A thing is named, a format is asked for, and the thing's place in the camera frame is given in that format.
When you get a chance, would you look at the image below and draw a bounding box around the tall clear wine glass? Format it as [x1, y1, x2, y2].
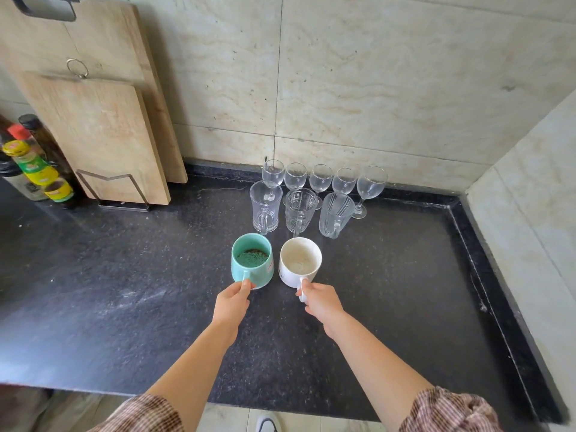
[351, 164, 389, 221]

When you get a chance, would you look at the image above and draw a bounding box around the large wooden cutting board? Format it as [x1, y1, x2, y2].
[0, 0, 189, 185]

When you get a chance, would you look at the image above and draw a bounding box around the small wooden cutting board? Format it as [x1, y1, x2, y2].
[19, 71, 172, 206]

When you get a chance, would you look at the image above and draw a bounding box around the person's plaid sleeve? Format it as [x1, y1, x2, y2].
[397, 386, 505, 432]
[87, 392, 186, 432]

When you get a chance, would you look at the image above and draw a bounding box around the person's right hand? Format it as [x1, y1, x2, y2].
[295, 280, 347, 332]

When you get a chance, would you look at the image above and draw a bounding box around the person's left plaid sleeve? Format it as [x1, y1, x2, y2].
[87, 392, 186, 432]

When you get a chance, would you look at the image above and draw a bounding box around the person's left hand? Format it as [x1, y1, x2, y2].
[211, 278, 253, 336]

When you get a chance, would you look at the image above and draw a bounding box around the yellow cap seasoning bottle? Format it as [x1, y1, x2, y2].
[1, 139, 76, 203]

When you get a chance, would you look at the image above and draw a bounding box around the jar with black lid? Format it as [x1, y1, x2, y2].
[0, 158, 49, 203]

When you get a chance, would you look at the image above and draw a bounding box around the white shoe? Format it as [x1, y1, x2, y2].
[255, 412, 283, 432]

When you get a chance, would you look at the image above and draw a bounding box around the dark sauce bottle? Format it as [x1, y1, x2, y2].
[17, 113, 76, 185]

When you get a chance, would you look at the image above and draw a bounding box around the red cap bottle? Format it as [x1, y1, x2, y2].
[6, 122, 46, 161]

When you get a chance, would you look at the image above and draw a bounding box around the metal cutting board rack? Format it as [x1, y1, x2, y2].
[75, 169, 152, 214]

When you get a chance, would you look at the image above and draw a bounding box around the clear glass handled mug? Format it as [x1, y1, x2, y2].
[249, 180, 284, 236]

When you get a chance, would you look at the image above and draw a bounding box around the white ceramic mug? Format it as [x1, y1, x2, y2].
[277, 236, 323, 305]

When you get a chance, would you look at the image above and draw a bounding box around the person's left forearm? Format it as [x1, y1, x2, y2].
[143, 321, 240, 432]

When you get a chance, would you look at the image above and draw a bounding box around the person's right plaid sleeve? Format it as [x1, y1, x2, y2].
[397, 386, 505, 432]

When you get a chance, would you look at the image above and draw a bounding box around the black stone countertop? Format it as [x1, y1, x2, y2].
[0, 156, 571, 424]

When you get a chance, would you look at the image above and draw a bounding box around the teal ceramic mug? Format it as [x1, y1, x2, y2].
[230, 233, 275, 291]

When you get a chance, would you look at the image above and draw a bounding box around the person's right forearm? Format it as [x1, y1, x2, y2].
[326, 310, 436, 432]

